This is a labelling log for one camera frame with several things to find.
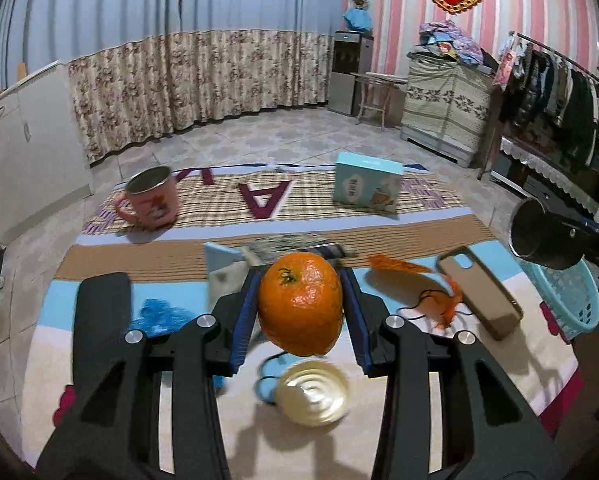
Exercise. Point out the orange fruit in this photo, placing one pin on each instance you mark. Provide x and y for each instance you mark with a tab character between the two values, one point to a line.
299	305

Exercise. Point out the rack of hanging clothes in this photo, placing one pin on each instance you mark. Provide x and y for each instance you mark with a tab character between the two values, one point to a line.
569	95

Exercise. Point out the cloth covered cabinet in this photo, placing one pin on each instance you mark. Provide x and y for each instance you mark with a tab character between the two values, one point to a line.
444	105

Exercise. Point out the lace covered low shelf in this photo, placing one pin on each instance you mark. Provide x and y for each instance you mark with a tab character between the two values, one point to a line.
544	167

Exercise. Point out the blue floral window curtain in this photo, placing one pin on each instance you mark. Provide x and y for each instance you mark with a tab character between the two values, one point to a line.
204	75

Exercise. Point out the brown phone case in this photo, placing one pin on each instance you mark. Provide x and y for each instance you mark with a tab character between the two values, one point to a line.
479	295

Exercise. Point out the white low cabinet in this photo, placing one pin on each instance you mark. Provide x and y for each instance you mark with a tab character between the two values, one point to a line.
34	150

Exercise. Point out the cartoon printed blanket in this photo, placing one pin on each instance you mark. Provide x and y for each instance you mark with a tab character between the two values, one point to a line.
429	385

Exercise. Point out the pink enamel mug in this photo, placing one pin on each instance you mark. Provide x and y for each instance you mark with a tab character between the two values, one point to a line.
152	205

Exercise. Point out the grey water dispenser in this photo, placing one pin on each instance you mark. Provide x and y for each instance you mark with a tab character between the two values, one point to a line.
347	75

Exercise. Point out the small potted plant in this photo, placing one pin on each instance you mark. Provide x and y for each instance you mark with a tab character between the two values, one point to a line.
359	1

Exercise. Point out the tin can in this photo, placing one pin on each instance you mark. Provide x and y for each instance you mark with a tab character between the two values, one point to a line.
312	395

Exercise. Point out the black glasses case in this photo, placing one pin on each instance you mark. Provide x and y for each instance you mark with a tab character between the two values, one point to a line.
102	305

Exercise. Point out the light blue plastic basket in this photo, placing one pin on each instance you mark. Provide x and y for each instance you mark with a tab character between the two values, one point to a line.
564	305

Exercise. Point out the small folding table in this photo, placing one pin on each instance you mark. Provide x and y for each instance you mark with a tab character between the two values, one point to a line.
379	95

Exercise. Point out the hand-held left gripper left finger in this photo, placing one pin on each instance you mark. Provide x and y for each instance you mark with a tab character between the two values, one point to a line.
242	320

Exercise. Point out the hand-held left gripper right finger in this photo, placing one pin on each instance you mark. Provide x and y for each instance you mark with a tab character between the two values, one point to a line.
355	320

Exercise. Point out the plaid lettered mat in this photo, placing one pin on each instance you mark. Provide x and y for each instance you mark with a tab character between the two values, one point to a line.
304	200

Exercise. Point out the light blue paper carton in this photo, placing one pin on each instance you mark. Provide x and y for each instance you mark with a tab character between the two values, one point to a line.
222	270

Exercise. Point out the pile of folded clothes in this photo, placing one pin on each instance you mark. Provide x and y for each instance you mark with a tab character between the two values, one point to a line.
449	42

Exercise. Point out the light blue printed box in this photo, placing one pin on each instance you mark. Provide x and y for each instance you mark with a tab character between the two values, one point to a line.
364	185

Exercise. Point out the blue covered water bottle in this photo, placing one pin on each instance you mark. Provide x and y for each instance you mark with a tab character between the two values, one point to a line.
358	19

